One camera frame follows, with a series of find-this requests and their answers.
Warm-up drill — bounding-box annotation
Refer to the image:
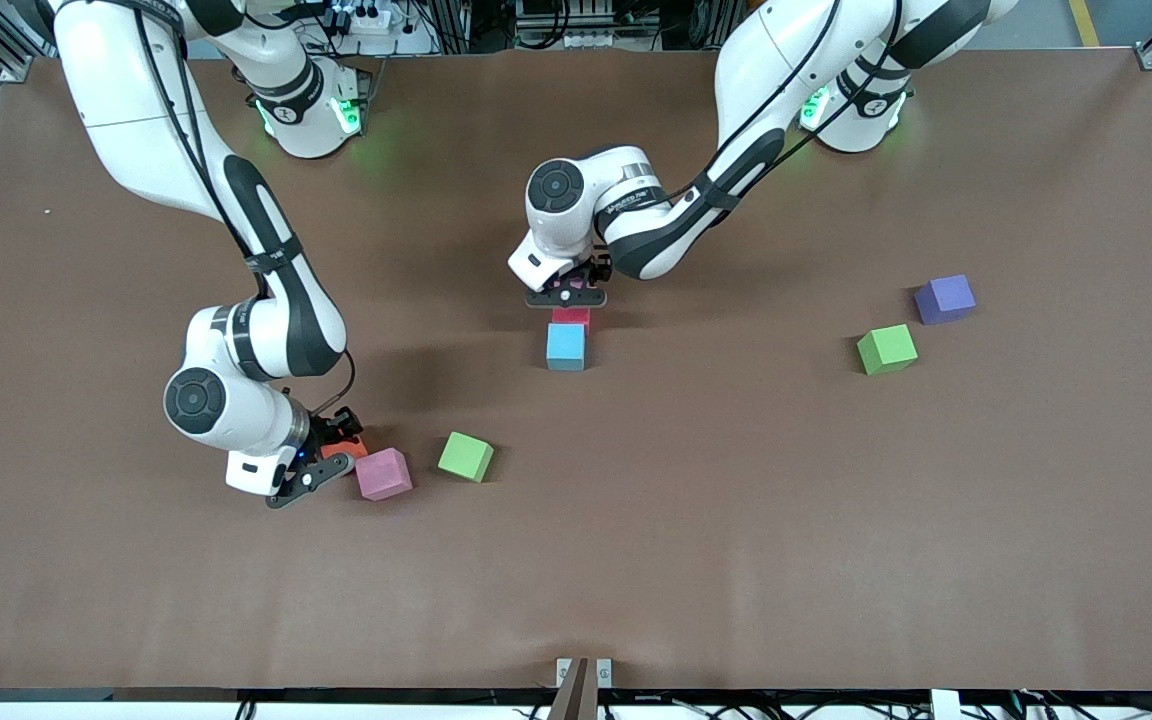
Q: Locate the blue foam cube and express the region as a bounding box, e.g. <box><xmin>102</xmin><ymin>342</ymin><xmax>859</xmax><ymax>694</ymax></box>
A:
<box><xmin>546</xmin><ymin>325</ymin><xmax>587</xmax><ymax>372</ymax></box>

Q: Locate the green foam cube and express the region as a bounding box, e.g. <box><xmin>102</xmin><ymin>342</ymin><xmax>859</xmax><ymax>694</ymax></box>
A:
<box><xmin>856</xmin><ymin>324</ymin><xmax>919</xmax><ymax>377</ymax></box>
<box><xmin>437</xmin><ymin>431</ymin><xmax>495</xmax><ymax>483</ymax></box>

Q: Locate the white terminal block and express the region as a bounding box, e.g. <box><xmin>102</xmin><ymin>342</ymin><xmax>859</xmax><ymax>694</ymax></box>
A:
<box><xmin>516</xmin><ymin>0</ymin><xmax>629</xmax><ymax>51</ymax></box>

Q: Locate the brown table cover sheet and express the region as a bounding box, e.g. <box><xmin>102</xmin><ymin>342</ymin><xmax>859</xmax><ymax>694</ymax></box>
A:
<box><xmin>0</xmin><ymin>48</ymin><xmax>1152</xmax><ymax>693</ymax></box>

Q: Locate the white power strip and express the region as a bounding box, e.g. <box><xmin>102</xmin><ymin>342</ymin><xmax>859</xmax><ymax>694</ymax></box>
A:
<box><xmin>334</xmin><ymin>3</ymin><xmax>395</xmax><ymax>33</ymax></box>

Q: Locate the purple foam cube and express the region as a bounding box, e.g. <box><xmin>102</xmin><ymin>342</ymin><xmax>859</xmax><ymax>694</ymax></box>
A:
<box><xmin>914</xmin><ymin>274</ymin><xmax>977</xmax><ymax>326</ymax></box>

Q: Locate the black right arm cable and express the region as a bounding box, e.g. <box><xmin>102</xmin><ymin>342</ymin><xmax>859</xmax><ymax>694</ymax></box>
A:
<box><xmin>131</xmin><ymin>5</ymin><xmax>357</xmax><ymax>416</ymax></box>

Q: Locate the metal table edge bracket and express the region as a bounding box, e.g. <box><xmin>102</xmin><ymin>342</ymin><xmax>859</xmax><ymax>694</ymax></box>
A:
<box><xmin>556</xmin><ymin>657</ymin><xmax>614</xmax><ymax>689</ymax></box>

